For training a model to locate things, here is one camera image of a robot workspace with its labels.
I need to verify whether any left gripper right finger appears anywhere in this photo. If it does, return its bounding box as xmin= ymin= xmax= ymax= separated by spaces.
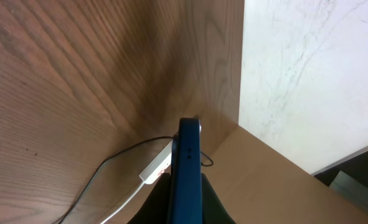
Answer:
xmin=202 ymin=173 xmax=235 ymax=224

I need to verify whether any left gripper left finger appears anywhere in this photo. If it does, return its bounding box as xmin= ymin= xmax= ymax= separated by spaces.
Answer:
xmin=128 ymin=173 xmax=171 ymax=224

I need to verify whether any blue Galaxy smartphone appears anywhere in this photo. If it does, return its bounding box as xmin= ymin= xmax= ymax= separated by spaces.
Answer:
xmin=167 ymin=118 xmax=202 ymax=224

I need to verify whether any white power strip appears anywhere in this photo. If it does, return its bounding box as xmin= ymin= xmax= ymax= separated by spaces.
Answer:
xmin=139 ymin=140 xmax=173 ymax=185

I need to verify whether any white power strip cord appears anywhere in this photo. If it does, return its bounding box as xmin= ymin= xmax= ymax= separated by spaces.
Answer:
xmin=99 ymin=182 xmax=146 ymax=224

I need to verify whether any black charger cable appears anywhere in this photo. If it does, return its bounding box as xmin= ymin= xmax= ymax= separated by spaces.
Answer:
xmin=51 ymin=136 xmax=214 ymax=224

